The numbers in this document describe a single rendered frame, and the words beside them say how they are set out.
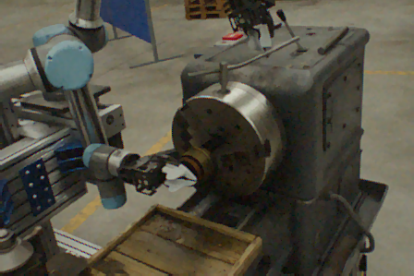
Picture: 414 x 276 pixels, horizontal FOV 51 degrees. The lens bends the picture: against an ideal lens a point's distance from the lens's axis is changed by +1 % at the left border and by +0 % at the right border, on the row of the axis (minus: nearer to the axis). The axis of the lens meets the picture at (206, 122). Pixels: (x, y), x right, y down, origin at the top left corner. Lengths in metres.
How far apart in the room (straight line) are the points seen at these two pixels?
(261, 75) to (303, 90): 0.14
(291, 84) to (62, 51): 0.59
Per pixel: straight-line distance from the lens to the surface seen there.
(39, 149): 1.48
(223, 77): 1.12
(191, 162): 1.07
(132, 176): 1.11
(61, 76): 1.08
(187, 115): 1.16
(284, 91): 1.20
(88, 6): 1.54
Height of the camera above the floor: 1.64
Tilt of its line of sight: 24 degrees down
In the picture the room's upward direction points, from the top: 7 degrees counter-clockwise
